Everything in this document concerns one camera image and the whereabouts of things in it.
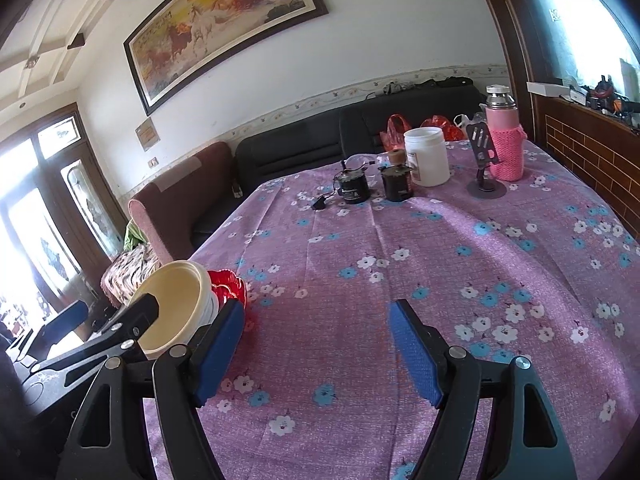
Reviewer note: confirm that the small wall plaque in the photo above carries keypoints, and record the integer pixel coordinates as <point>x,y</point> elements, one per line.
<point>147,134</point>

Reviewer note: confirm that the purple floral tablecloth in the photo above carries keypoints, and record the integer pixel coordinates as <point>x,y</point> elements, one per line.
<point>317,389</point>

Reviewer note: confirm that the small cream bowl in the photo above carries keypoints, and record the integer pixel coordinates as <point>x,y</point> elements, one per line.
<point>183,290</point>

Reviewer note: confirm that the framed horse painting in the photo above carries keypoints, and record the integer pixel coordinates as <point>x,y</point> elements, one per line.
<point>182,39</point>

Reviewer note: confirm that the white plastic jar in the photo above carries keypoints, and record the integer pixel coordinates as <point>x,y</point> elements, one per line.
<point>427,156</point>

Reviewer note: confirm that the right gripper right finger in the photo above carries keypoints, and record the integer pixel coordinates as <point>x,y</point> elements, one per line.
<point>524,440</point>

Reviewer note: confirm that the large red flower plate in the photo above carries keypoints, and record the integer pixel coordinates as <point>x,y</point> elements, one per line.
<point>227,285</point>

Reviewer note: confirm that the wooden door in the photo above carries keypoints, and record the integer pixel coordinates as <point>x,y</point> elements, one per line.
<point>61,226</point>

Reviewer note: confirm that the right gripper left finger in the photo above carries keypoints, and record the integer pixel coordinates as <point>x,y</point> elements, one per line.
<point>108,439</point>

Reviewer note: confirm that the patterned blanket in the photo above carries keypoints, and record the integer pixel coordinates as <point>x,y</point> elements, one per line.
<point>127,272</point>

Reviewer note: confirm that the black phone stand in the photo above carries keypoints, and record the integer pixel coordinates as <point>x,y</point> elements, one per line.
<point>485,154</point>

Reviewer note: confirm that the maroon armchair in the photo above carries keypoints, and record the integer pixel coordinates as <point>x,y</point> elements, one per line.
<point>179,210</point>

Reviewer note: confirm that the pink sleeved thermos bottle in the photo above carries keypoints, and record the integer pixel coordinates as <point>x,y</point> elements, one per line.
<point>506,132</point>

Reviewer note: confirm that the small black connector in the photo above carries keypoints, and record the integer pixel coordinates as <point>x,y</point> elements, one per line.
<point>319,203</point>

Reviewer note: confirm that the black leather sofa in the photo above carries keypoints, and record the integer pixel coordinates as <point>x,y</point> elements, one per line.
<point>337,134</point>

